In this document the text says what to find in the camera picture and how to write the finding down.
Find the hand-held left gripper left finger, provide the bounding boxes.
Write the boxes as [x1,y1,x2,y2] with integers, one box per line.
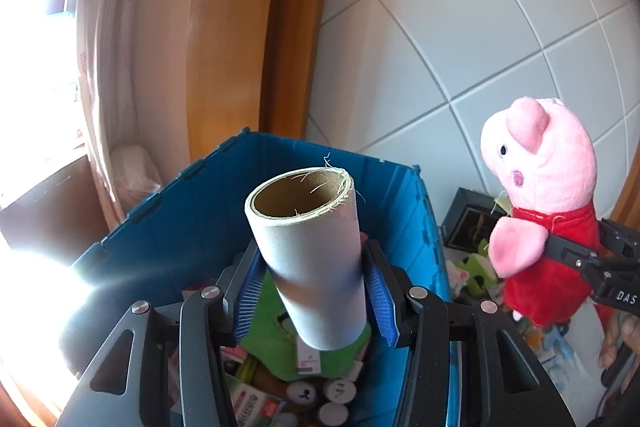
[57,239,266,427]

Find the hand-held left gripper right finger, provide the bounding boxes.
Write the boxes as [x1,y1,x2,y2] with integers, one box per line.
[362,239,576,427]

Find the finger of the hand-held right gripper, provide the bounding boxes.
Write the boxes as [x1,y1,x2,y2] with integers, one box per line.
[545,232,618,280]
[597,218,640,260]

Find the green turtle shell plush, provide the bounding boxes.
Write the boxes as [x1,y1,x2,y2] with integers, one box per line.
[240,274,373,382]

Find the white cardboard tube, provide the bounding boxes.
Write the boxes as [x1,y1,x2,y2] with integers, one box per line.
[244,167,368,351]

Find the blue plastic crate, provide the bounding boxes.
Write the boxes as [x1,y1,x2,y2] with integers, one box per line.
[70,132,453,427]

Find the pink pig plush toy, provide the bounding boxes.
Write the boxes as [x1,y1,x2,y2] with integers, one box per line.
[480,96,603,328]

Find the person's right hand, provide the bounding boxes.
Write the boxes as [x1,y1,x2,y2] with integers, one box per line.
[597,309,632,370]

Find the white cap bottle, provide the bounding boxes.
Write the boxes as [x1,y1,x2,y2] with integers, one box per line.
[322,377,357,404]
[317,402,349,427]

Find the green big-eyed plush toy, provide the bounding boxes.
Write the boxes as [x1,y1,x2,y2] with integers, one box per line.
[447,239,498,300]

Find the red green carton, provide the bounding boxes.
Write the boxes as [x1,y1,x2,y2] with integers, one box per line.
[230,381,287,427]

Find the white round caps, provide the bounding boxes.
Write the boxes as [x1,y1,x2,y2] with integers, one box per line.
[287,379,319,409]

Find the floral bed sheet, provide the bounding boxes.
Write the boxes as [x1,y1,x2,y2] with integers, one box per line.
[520,307,617,427]

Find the black cardboard box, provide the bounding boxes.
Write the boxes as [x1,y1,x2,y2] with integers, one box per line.
[442,187,507,252]

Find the white plastic bag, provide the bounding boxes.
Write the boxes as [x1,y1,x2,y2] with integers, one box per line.
[110,144,163,204]

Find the brown wooden cabinet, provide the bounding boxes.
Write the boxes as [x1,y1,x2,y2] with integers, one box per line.
[0,154,107,270]

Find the white padded headboard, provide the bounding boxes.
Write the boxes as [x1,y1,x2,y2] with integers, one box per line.
[305,0,640,228]

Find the sheer beige curtain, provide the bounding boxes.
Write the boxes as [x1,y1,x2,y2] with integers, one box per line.
[75,0,211,228]

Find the wooden headboard post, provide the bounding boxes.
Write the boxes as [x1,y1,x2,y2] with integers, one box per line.
[187,0,341,168]

